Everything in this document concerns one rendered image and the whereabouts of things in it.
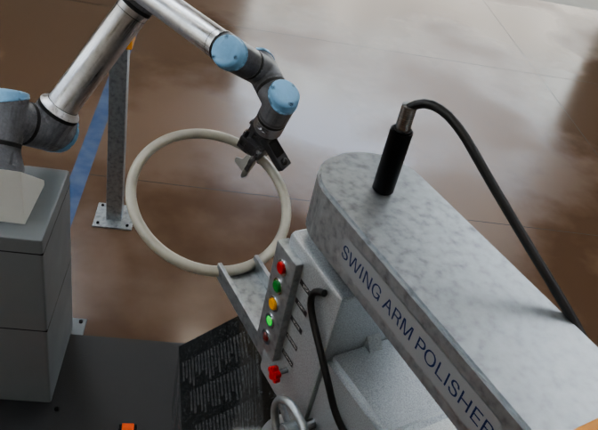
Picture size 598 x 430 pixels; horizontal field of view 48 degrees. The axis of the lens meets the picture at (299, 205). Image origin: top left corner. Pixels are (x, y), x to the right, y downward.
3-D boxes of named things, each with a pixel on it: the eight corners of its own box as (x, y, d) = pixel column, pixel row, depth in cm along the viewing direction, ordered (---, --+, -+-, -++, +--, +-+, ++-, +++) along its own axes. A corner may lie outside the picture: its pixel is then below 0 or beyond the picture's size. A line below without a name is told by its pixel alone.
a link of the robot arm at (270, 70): (254, 38, 188) (272, 72, 183) (275, 52, 198) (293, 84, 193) (230, 59, 191) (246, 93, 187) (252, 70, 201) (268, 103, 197)
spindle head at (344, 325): (417, 473, 145) (491, 334, 119) (333, 511, 135) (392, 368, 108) (334, 350, 168) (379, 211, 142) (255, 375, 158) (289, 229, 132)
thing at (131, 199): (313, 259, 198) (317, 255, 196) (152, 296, 175) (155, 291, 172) (256, 125, 216) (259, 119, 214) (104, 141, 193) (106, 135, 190)
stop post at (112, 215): (136, 207, 367) (146, 19, 303) (131, 231, 351) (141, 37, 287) (99, 203, 364) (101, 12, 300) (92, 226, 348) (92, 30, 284)
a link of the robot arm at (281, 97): (293, 74, 189) (307, 102, 185) (278, 101, 199) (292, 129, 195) (263, 78, 184) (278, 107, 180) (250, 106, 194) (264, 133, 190)
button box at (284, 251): (282, 359, 146) (308, 263, 129) (271, 362, 145) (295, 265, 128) (266, 332, 151) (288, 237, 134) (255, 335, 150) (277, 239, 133)
